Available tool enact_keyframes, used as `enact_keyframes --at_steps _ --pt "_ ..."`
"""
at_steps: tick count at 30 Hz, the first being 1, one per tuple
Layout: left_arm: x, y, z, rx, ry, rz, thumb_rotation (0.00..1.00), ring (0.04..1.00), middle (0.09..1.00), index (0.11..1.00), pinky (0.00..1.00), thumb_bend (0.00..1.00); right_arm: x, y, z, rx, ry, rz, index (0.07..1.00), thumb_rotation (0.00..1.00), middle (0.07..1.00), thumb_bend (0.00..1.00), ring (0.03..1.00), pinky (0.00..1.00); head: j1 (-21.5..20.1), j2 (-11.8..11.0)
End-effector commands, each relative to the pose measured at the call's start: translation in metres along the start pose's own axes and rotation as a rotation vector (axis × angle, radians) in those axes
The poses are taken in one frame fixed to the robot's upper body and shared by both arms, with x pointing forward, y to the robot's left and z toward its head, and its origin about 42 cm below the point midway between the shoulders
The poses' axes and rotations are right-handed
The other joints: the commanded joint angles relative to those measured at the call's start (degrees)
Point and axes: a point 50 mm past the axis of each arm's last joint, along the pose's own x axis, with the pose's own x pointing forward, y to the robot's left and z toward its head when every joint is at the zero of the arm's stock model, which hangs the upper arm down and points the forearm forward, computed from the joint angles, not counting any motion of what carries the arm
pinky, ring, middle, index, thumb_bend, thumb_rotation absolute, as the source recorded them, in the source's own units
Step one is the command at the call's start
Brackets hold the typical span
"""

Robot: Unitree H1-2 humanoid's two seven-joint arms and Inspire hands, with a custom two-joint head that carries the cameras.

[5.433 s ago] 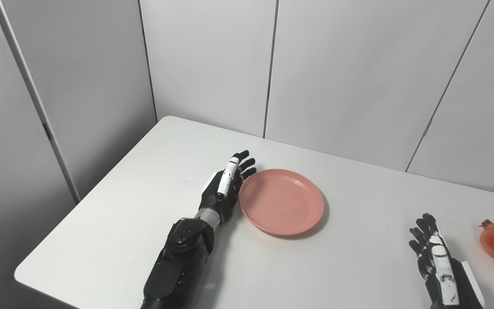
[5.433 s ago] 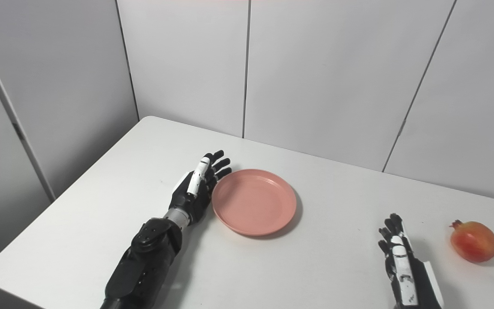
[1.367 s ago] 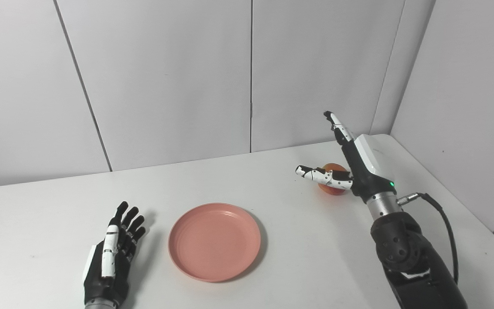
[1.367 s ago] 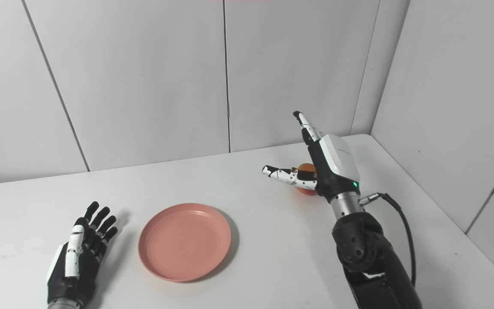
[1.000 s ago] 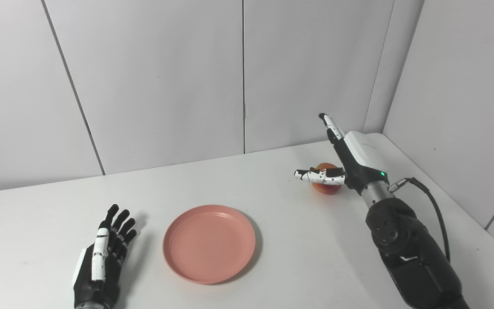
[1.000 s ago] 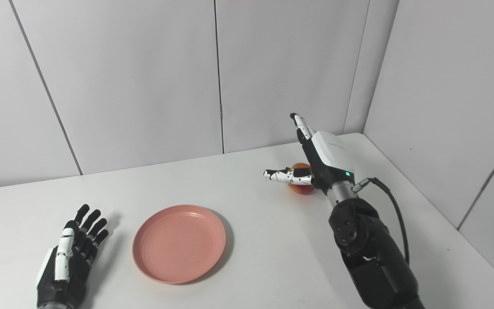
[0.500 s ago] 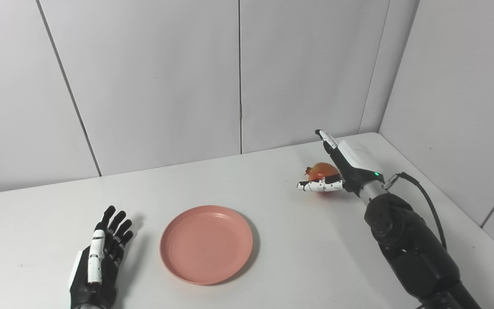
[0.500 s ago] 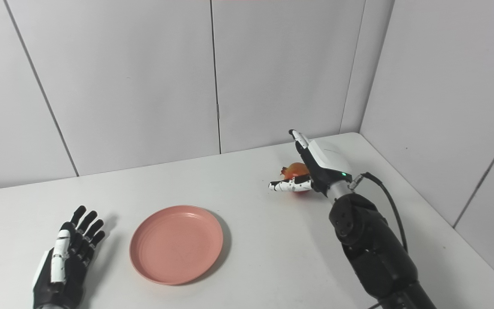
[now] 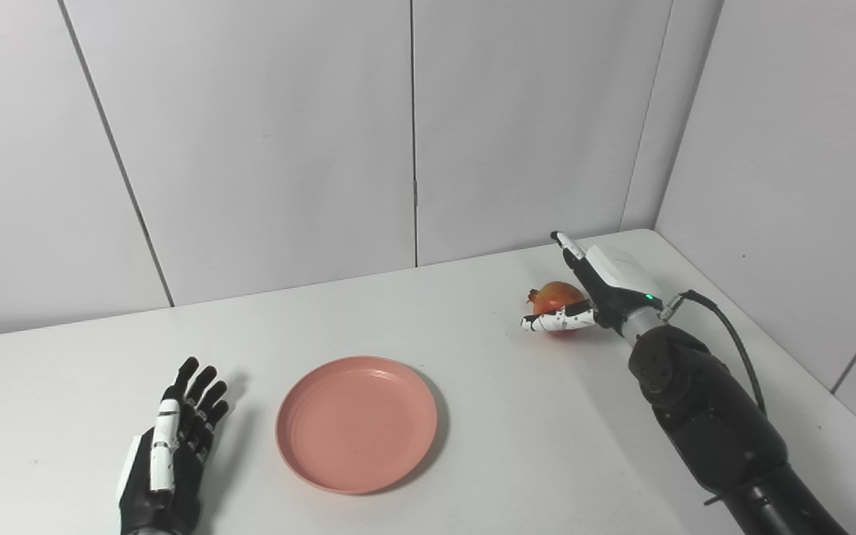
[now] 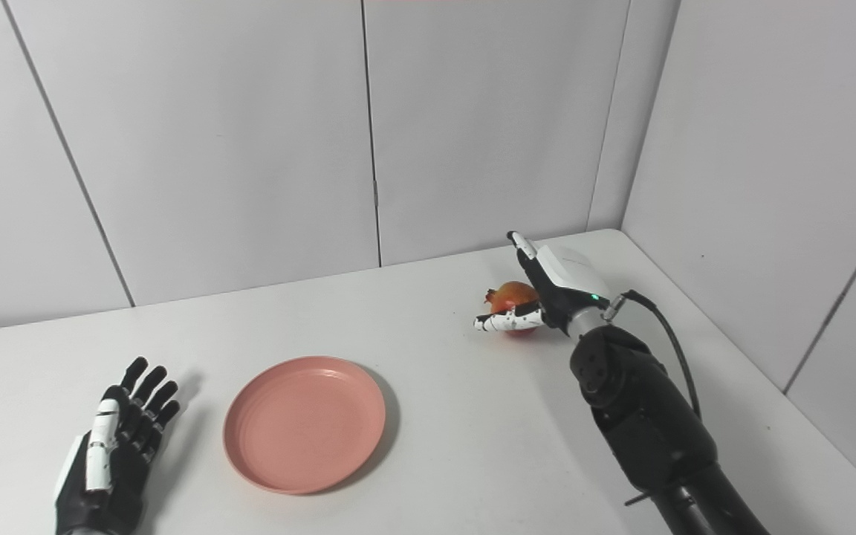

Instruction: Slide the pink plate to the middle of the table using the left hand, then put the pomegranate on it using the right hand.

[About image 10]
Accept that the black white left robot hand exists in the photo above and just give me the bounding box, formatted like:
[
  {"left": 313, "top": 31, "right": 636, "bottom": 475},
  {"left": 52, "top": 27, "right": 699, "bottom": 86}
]
[{"left": 54, "top": 357, "right": 181, "bottom": 535}]

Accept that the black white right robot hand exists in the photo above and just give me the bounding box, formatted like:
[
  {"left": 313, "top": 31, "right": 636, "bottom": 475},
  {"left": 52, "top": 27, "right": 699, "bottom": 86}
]
[{"left": 473, "top": 230, "right": 612, "bottom": 334}]

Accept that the red orange pomegranate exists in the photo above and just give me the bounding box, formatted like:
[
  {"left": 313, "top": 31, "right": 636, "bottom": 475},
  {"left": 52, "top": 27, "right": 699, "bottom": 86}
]
[{"left": 484, "top": 281, "right": 542, "bottom": 337}]

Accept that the pink round plate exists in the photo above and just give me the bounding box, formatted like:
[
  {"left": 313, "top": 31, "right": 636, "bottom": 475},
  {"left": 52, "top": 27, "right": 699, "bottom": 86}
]
[{"left": 223, "top": 356, "right": 387, "bottom": 495}]

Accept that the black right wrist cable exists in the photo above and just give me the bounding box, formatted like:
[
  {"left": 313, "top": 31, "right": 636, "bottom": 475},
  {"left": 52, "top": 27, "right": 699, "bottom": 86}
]
[{"left": 605, "top": 290, "right": 702, "bottom": 421}]

